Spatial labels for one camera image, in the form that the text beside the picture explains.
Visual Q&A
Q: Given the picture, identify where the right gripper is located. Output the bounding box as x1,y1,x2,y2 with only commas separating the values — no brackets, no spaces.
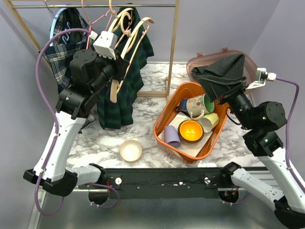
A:
199,74,256,129

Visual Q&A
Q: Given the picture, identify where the wooden hanger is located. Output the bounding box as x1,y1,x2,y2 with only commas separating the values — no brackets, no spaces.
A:
107,0,133,36
110,17,154,103

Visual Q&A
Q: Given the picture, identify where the dark grey dotted skirt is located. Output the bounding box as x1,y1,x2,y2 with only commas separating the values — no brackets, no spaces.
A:
191,54,246,87

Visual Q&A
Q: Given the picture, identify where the green plaid skirt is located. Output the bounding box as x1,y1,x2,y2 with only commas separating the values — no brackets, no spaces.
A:
96,7,155,129

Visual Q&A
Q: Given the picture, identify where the navy beige plaid skirt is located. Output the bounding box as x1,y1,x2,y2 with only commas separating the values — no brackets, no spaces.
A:
39,8,98,134

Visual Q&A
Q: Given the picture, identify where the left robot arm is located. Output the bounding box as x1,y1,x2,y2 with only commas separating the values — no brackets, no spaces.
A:
23,50,129,197

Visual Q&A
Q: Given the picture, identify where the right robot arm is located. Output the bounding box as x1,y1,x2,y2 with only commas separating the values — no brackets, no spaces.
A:
198,75,305,229

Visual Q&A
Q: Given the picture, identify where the light blue hanger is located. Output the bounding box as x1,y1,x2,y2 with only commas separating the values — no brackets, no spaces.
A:
49,8,67,39

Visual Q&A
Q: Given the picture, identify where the floral green-inside mug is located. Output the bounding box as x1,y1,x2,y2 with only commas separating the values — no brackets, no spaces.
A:
186,94,215,121

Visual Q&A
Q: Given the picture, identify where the pale yellow cup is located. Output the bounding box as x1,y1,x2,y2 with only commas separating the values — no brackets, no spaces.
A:
198,113,219,133

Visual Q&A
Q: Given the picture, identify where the dark blue mug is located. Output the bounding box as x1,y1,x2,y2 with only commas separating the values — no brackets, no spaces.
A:
175,99,188,115

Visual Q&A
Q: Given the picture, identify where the orange plastic bin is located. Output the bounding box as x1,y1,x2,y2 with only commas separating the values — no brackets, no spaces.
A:
153,82,228,163

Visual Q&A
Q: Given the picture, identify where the yellow bowl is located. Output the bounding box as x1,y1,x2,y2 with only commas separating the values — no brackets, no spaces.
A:
178,120,204,144

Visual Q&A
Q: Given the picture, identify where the lavender cup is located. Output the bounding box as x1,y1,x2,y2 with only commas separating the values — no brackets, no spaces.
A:
164,125,181,148

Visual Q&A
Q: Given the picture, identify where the wooden clothes rack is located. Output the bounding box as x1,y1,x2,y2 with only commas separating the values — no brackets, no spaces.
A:
3,0,180,97

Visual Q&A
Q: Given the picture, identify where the white bowl on table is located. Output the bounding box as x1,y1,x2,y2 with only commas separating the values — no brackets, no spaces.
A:
120,140,142,162

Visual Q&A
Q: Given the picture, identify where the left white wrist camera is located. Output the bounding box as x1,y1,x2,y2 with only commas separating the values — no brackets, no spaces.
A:
93,31,117,60

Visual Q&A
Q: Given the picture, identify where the pink wire hanger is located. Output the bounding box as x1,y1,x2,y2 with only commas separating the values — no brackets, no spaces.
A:
80,0,112,48

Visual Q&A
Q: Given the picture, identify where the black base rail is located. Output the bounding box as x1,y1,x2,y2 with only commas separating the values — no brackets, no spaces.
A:
78,167,272,200

